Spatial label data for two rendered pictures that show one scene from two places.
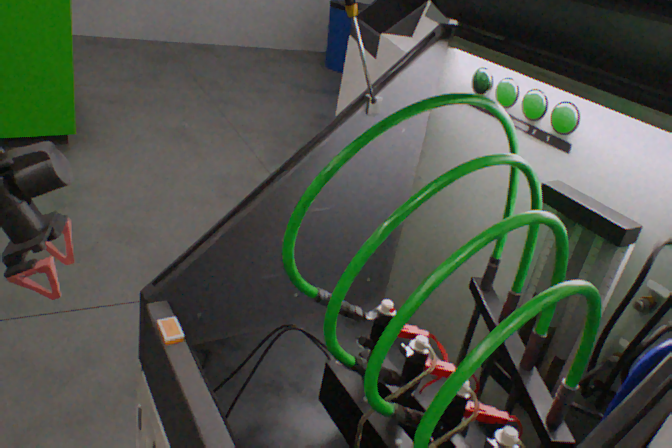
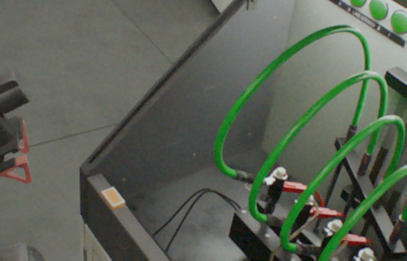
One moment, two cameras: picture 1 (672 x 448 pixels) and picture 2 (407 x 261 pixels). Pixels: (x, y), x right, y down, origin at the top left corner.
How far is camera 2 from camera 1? 0.35 m
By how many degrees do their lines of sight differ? 13
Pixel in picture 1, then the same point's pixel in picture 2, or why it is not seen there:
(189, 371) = (136, 227)
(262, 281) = (168, 148)
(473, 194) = (333, 69)
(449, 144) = (312, 27)
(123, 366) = (28, 205)
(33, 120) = not seen: outside the picture
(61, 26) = not seen: outside the picture
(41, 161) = (12, 87)
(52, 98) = not seen: outside the picture
